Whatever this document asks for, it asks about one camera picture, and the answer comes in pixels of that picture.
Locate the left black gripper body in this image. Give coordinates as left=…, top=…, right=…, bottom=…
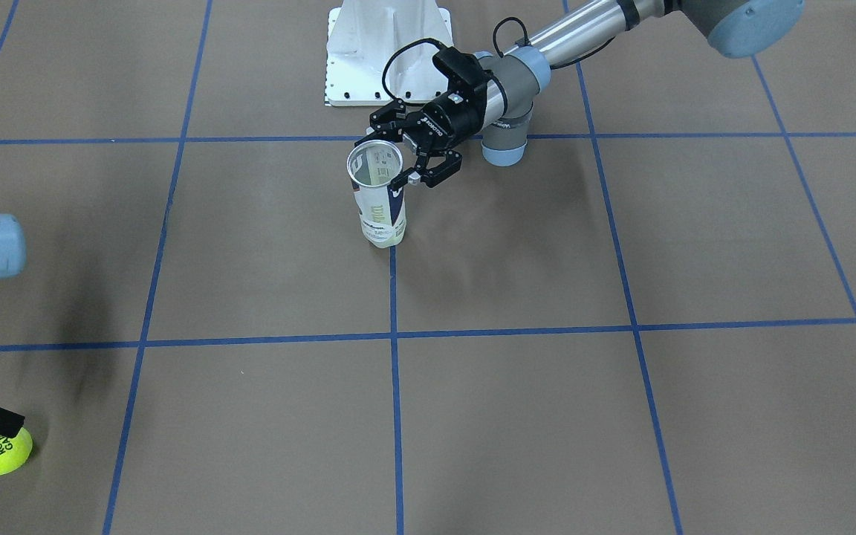
left=402, top=45, right=507, bottom=153

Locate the white blue tennis ball can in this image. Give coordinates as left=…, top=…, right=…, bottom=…
left=346, top=140, right=406, bottom=248

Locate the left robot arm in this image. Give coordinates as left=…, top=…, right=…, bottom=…
left=347, top=1, right=804, bottom=192

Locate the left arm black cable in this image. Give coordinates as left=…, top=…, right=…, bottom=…
left=381, top=16, right=615, bottom=101

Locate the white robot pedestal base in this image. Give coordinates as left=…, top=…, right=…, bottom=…
left=324, top=1, right=454, bottom=106

